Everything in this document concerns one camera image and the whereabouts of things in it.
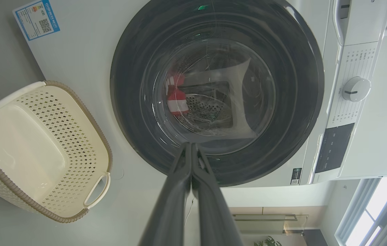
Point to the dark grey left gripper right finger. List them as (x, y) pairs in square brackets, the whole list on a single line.
[(210, 212)]

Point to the white washing machine dial knob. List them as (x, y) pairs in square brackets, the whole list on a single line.
[(356, 89)]

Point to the black washer display panel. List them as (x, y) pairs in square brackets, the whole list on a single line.
[(333, 148)]

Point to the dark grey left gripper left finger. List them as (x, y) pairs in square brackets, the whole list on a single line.
[(174, 205)]

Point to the white detergent drawer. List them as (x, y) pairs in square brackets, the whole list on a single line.
[(364, 24)]

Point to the black round glass washer door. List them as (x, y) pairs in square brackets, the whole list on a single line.
[(132, 102)]

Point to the green potted plant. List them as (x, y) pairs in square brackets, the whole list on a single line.
[(268, 242)]

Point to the red and white garment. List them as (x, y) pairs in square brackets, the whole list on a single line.
[(176, 100)]

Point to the blue energy label sticker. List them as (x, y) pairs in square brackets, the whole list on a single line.
[(36, 18)]

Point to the white front-load washing machine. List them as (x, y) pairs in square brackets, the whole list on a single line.
[(84, 58)]

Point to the cream perforated laundry basket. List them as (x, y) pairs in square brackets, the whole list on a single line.
[(26, 150)]

